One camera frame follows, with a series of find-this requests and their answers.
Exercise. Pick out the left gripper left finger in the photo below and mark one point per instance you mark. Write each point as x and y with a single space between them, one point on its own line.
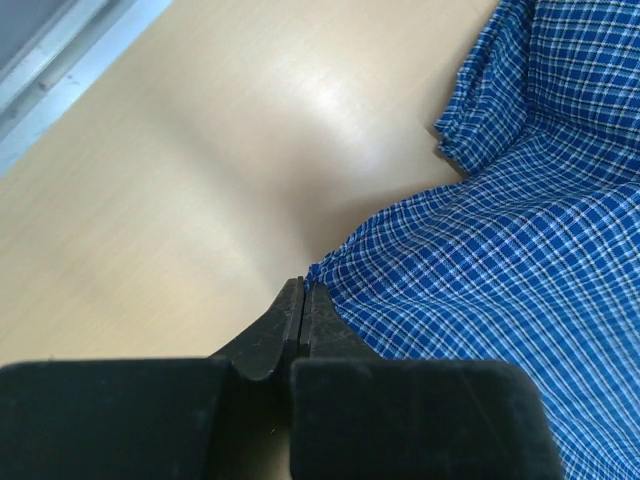
163 418

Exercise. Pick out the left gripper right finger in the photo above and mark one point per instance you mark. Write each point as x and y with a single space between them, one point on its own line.
356 415

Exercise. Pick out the blue plaid long sleeve shirt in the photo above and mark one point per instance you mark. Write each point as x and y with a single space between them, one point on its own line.
534 257

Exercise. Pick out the aluminium table edge frame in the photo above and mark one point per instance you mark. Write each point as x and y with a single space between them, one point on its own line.
51 53

